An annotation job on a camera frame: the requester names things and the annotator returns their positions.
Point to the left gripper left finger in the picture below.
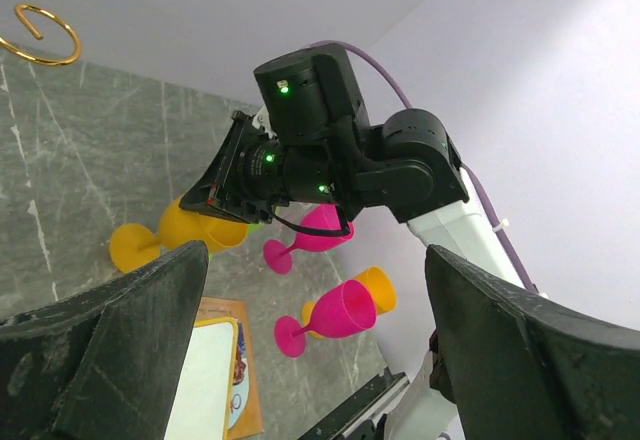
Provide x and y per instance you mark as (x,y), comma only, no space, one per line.
(103,364)

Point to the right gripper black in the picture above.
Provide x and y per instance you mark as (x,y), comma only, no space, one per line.
(315,107)

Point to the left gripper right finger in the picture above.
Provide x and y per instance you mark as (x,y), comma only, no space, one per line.
(519,366)

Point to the yellow wine glass front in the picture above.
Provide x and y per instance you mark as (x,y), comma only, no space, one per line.
(133,245)

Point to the yellow wine glass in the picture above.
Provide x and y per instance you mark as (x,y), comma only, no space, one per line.
(379,286)
(133,245)

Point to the pink wine glass front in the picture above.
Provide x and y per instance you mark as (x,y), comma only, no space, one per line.
(323,217)

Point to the pink wine glass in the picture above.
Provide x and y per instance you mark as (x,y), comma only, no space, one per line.
(323,217)
(343,311)

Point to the yellow wine glass back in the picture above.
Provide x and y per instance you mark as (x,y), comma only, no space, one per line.
(379,286)

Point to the pink wine glass back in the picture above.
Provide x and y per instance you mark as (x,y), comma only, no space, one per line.
(343,311)

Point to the green wine glass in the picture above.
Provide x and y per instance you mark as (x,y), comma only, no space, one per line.
(255,227)

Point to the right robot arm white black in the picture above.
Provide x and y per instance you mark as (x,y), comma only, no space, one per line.
(410,165)

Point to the orange Othello book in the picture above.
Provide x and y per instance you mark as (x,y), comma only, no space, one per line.
(245,418)

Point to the whiteboard with yellow frame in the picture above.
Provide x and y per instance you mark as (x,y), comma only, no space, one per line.
(201,405)

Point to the aluminium mounting rail frame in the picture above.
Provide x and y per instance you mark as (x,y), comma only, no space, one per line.
(362,415)

